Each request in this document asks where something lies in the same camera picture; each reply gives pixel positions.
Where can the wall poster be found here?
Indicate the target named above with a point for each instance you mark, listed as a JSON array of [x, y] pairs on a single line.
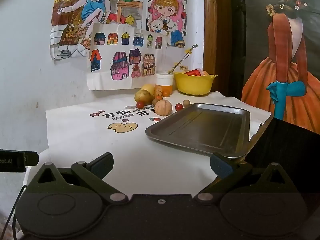
[[287, 55]]

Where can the wooden door frame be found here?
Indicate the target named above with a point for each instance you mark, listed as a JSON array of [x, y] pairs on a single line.
[[208, 30]]

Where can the yellow flower twig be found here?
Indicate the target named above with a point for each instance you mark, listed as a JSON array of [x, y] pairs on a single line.
[[187, 52]]

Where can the metal tray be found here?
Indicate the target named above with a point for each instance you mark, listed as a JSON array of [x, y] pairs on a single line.
[[200, 130]]

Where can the yellow-brown pear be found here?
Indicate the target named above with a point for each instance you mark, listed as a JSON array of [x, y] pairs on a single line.
[[142, 96]]

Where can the tan speckled round fruit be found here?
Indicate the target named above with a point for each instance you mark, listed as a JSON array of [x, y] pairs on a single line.
[[159, 90]]

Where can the yellow lemon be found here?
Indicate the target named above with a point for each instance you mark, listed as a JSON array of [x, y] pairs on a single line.
[[148, 88]]

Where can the yellow plastic basket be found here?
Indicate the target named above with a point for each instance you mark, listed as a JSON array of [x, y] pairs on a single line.
[[192, 85]]

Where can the orange toy food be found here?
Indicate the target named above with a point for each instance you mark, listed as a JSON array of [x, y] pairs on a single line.
[[205, 72]]

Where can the drawing of child with fan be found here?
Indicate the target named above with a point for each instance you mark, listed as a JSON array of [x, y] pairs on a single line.
[[75, 10]]

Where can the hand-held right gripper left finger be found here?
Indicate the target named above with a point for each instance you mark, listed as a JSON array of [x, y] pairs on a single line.
[[103, 163]]

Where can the drawing of child with teddy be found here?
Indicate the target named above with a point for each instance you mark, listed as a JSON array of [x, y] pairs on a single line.
[[165, 10]]

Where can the paper drawing of houses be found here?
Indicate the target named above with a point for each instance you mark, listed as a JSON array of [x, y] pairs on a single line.
[[120, 55]]

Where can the white printed cloth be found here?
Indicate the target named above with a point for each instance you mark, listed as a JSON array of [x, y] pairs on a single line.
[[87, 135]]

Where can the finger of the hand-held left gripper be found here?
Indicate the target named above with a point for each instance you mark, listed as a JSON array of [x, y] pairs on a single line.
[[32, 158]]

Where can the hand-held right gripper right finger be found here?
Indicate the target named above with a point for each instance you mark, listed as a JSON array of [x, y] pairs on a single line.
[[220, 167]]

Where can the white and orange cup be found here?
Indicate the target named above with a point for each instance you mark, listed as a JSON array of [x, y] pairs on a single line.
[[164, 80]]

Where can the red cherry tomato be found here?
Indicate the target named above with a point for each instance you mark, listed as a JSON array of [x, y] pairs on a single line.
[[140, 104], [178, 106]]

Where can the red toy food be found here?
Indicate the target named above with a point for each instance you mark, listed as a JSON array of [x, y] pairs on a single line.
[[192, 73]]

